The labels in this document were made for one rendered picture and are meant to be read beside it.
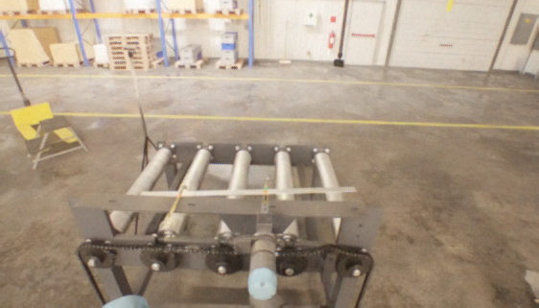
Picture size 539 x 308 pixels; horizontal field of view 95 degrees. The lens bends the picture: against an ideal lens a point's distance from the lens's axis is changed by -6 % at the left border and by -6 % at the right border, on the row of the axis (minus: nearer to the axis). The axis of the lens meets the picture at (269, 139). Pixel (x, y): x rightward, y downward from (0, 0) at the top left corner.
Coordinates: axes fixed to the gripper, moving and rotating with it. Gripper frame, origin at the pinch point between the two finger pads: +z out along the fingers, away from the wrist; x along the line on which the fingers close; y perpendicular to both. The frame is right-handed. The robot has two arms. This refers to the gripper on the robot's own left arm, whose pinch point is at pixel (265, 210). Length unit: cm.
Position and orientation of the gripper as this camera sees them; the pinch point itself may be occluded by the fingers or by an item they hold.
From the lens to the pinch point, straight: 99.1
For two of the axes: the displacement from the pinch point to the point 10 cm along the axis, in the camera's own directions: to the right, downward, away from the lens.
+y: 10.0, 0.3, 0.0
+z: 0.1, -4.6, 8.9
